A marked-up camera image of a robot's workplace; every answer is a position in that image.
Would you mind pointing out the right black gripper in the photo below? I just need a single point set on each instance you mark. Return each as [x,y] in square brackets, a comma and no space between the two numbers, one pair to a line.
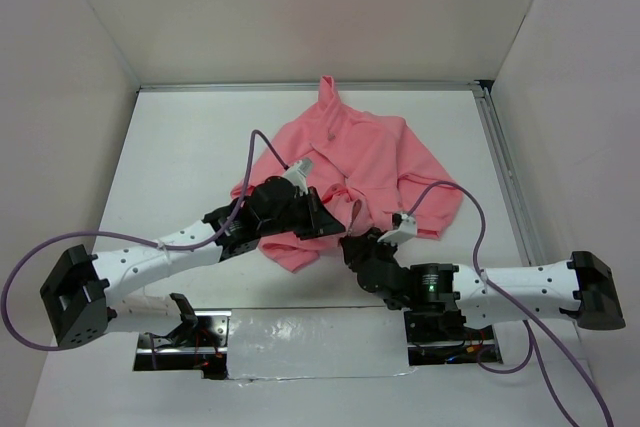
[354,252]

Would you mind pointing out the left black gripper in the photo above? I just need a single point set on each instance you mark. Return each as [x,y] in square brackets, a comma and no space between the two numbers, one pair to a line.
[320,222]

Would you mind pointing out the pink zip jacket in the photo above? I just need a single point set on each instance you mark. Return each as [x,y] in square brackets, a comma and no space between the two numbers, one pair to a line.
[365,167]

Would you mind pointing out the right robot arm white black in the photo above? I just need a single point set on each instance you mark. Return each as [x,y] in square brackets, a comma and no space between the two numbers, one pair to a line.
[580,289]

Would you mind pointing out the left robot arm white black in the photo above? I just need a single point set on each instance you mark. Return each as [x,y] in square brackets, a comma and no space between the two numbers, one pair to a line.
[88,295]

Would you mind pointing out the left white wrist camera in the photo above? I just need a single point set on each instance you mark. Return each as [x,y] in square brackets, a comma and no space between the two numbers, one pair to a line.
[297,174]

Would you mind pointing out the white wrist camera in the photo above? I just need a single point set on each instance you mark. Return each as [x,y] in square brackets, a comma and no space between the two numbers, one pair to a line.
[404,228]
[297,174]

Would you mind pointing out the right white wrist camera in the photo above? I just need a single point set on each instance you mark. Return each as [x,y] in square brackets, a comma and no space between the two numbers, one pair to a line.
[404,228]

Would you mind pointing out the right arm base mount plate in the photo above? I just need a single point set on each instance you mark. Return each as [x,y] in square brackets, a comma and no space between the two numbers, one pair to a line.
[445,340]

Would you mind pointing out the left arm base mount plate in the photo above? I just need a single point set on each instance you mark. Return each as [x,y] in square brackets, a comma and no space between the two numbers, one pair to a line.
[201,348]

